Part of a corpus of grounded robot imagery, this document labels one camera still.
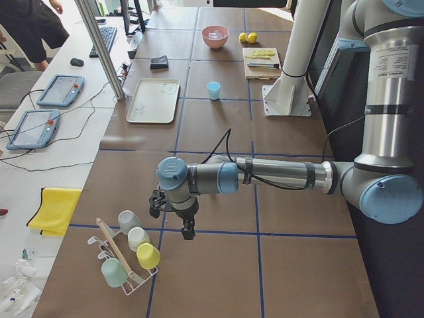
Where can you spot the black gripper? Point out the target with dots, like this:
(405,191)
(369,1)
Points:
(185,214)

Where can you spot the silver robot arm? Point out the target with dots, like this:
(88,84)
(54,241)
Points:
(379,180)

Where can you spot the yellow cup on rack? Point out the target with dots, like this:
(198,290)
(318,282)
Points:
(148,256)

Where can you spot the white cup on rack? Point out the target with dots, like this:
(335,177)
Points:
(137,236)

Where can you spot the grey cup on rack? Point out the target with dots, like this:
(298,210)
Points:
(127,221)

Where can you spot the green cup on rack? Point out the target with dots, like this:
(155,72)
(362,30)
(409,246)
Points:
(114,273)

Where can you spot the light blue cup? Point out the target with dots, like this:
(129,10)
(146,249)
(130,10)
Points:
(214,88)

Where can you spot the pink bowl of ice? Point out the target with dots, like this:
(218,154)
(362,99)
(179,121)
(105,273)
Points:
(215,36)

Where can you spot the yellow towel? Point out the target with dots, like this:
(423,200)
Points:
(57,206)

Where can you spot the cream bear tray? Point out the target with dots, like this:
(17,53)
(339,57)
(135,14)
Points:
(154,101)

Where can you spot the grey folded cloth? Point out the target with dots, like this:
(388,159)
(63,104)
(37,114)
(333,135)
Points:
(159,63)

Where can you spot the crumpled white plastic wrap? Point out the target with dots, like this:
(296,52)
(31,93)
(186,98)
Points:
(19,292)

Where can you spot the lower teach pendant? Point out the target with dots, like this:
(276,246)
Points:
(34,130)

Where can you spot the teach pendant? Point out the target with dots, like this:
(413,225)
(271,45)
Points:
(62,91)
(34,130)

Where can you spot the wooden cutting board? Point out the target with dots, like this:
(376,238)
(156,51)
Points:
(261,73)

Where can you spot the yellow plastic knife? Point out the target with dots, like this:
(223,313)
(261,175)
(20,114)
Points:
(262,57)

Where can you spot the upper teach pendant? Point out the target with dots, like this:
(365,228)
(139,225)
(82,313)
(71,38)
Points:
(62,91)

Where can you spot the lemon slices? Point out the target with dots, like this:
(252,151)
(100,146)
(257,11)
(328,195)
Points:
(263,53)

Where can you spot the lemon far from board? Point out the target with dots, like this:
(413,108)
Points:
(242,37)

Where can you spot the lemon near board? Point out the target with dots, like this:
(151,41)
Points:
(252,38)

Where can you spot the black computer mouse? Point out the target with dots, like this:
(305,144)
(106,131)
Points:
(76,62)

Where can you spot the black keyboard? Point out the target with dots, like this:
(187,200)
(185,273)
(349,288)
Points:
(108,34)

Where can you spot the person in black shorts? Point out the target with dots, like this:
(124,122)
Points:
(33,23)

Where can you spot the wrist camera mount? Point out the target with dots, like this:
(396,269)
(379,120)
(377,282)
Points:
(157,203)

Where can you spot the white wire cup rack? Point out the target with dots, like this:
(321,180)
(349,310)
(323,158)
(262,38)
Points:
(108,248)

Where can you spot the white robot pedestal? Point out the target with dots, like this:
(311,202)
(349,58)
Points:
(289,95)

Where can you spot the aluminium frame post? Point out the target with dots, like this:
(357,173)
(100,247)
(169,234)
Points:
(95,35)

